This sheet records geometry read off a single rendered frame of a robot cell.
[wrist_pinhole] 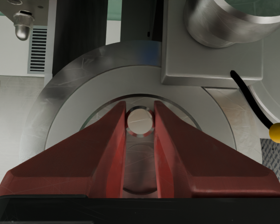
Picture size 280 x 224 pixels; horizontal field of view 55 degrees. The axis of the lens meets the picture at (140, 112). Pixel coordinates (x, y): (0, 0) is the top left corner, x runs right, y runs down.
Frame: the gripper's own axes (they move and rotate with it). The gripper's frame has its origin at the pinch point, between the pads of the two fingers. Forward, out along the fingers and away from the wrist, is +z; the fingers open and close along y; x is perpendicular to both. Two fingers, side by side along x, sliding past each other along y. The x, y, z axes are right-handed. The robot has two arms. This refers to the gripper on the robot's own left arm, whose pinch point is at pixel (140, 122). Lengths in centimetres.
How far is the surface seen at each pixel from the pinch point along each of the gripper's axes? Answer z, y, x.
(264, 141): 19.0, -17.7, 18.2
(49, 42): 6.9, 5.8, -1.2
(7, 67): 250, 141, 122
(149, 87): 4.2, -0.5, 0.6
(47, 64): 6.0, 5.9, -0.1
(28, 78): 34.4, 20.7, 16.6
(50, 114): 3.5, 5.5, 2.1
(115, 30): 276, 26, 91
